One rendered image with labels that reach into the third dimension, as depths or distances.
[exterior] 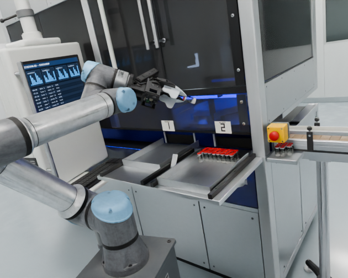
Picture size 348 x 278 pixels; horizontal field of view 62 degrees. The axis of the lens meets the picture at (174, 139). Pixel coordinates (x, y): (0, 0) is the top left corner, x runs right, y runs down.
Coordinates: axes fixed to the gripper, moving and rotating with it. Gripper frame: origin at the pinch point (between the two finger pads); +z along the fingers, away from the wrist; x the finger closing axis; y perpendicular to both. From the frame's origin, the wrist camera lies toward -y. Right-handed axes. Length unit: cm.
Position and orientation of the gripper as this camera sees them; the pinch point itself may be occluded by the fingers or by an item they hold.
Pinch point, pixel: (182, 96)
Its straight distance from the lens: 108.3
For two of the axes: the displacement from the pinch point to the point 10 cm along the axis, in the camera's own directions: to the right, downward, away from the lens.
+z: 9.5, 2.7, 1.8
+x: 3.1, -6.0, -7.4
